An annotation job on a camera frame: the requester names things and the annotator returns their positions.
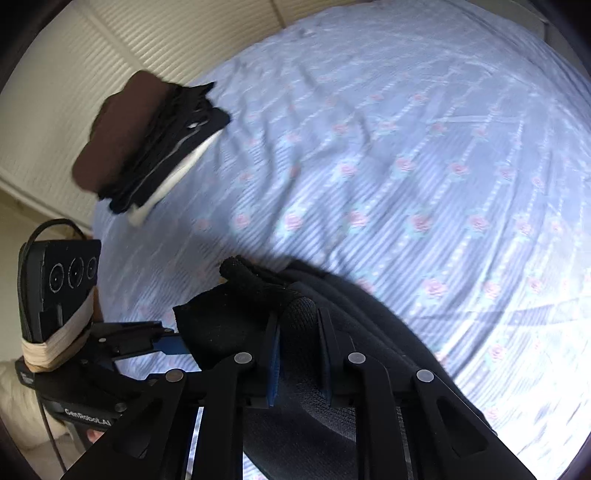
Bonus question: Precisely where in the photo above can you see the black cable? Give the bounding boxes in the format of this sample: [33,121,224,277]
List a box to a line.
[39,399,66,478]
[23,219,86,259]

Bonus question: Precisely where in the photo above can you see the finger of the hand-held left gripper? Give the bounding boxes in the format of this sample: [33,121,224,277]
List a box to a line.
[99,338,191,359]
[90,320,177,341]

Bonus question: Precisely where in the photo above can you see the black folded clothes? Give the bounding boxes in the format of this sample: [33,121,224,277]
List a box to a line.
[97,82,230,215]

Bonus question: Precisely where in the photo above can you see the white folded garment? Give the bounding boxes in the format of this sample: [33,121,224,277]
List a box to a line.
[127,131,222,227]

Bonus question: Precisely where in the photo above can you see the blue floral bedsheet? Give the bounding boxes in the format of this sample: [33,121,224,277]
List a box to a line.
[90,0,591,480]

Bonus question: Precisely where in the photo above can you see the black pants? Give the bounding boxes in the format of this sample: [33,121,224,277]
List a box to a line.
[172,255,499,480]

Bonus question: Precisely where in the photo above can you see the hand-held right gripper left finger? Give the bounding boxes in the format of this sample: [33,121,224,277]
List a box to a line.
[60,309,282,480]

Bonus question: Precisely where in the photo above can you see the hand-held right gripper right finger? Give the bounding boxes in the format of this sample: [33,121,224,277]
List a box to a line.
[318,307,539,480]

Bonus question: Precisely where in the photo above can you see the brown folded garment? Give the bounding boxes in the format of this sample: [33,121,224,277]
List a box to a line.
[72,71,181,192]

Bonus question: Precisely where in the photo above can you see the cream slatted wardrobe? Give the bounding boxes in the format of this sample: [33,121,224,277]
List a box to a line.
[0,0,324,208]

